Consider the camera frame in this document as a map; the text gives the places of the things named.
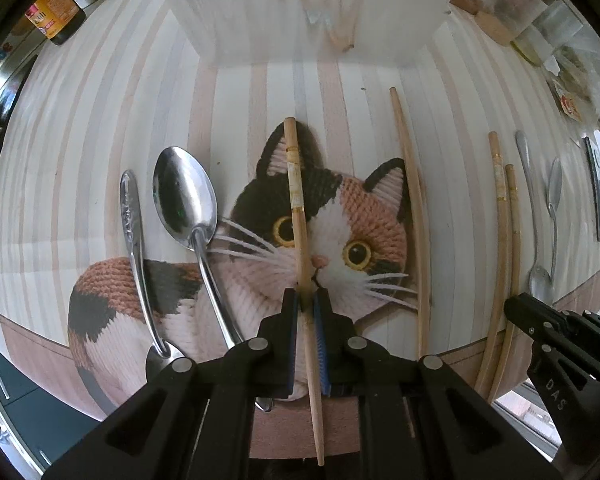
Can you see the clear plastic utensil bin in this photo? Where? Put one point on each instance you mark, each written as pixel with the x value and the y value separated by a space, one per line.
pixel 290 20

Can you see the plain wooden chopstick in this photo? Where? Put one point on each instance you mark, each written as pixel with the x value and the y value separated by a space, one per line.
pixel 405 160

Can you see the small red green packet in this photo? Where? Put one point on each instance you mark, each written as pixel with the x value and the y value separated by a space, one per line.
pixel 570 105

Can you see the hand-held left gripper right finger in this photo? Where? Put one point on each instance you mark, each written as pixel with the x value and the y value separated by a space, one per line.
pixel 322 335

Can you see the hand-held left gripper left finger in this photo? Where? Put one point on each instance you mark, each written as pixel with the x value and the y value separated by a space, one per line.
pixel 292 330

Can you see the soy sauce bottle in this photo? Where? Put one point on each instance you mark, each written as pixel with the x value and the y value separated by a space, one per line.
pixel 55 15

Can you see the teal cabinet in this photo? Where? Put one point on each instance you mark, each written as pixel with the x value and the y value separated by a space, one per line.
pixel 10 375

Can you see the large steel spoon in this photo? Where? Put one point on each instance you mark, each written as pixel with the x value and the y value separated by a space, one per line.
pixel 185 195

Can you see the slim steel spoon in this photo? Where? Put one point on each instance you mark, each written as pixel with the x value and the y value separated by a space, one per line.
pixel 540 285
pixel 555 185

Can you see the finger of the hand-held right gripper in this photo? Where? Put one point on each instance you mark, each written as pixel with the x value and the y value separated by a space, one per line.
pixel 535 315

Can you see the striped cat print mat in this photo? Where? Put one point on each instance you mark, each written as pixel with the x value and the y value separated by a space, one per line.
pixel 80 160

